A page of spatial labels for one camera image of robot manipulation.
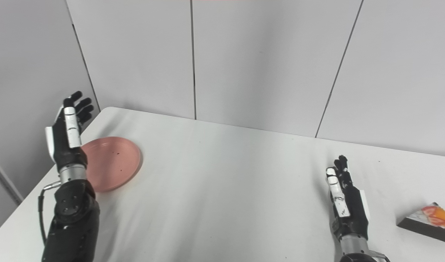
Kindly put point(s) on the pink round plate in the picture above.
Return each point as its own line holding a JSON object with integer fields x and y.
{"x": 111, "y": 163}

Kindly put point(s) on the cake slice with fruit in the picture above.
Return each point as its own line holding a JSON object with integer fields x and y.
{"x": 428, "y": 222}

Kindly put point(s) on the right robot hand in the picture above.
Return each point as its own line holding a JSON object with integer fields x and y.
{"x": 348, "y": 209}

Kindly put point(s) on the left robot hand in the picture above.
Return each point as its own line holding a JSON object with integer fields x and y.
{"x": 67, "y": 138}

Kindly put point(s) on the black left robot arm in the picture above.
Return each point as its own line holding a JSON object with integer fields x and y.
{"x": 71, "y": 222}

